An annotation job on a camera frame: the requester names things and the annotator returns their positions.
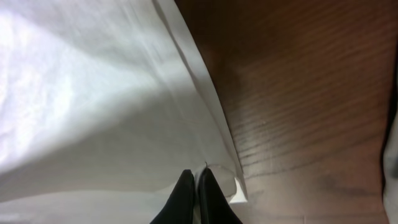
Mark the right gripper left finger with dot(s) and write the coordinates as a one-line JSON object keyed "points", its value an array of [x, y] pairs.
{"points": [[179, 206]]}

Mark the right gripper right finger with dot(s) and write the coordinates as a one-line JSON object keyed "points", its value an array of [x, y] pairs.
{"points": [[214, 208]]}

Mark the white t-shirt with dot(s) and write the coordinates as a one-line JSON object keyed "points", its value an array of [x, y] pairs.
{"points": [[104, 104]]}

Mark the white garment under pile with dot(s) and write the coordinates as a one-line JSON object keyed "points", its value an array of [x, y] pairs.
{"points": [[389, 161]]}

